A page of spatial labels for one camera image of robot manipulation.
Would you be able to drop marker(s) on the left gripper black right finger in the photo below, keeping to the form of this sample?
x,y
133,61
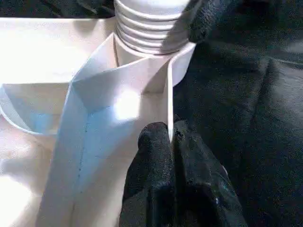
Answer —
x,y
203,189

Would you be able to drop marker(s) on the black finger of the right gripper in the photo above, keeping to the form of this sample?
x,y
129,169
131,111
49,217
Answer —
x,y
201,23

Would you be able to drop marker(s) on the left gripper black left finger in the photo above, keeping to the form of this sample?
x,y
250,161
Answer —
x,y
151,177

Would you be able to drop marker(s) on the white plastic table leg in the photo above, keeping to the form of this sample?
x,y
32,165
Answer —
x,y
142,23

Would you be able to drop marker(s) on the white plastic table top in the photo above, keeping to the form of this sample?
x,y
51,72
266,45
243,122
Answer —
x,y
101,94

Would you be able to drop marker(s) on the black work mat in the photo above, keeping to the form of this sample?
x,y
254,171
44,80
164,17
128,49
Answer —
x,y
236,106

